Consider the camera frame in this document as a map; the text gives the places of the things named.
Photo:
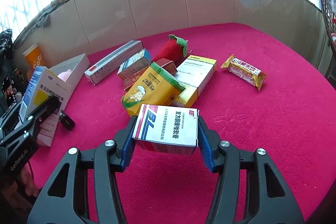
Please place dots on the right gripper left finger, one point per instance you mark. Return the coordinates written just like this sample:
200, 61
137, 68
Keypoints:
64, 197

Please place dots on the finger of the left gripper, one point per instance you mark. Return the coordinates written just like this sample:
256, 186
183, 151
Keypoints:
39, 111
66, 121

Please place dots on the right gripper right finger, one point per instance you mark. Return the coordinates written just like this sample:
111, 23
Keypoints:
268, 198

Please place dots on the white blue yellow medicine box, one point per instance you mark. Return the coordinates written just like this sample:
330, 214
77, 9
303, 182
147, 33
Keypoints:
44, 84

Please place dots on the white red BL medicine box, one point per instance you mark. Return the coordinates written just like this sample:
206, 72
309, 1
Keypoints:
167, 129

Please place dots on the grey liquid sealant box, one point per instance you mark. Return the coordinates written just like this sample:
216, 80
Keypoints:
103, 68

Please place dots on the yellow green carton box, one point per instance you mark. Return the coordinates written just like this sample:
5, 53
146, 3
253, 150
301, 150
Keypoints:
156, 86

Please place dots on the red Sequoia cigarette box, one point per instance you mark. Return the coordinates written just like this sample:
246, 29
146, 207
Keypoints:
166, 64

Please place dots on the white yellow Glucophage box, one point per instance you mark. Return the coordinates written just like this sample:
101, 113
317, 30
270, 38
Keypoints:
194, 74

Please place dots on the gold red snack bar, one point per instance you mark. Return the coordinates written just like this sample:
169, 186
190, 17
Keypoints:
245, 71

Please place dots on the pink fluffy ball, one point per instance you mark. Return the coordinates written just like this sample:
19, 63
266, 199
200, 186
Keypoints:
65, 75

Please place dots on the white cardboard tray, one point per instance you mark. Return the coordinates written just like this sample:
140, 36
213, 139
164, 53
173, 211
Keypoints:
78, 65

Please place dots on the orange paper cup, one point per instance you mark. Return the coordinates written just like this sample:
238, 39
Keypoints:
33, 56

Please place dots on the black plastic bag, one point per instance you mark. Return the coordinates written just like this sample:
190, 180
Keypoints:
6, 43

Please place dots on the small blue white box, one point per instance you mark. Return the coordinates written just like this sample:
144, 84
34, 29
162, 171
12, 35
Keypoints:
134, 64

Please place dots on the grey cloth on sill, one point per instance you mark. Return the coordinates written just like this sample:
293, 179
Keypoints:
42, 20

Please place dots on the red plush strawberry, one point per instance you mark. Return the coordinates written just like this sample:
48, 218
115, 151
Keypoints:
176, 49

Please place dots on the wicker hanging chair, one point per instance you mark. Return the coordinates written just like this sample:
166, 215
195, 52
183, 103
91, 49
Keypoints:
328, 13

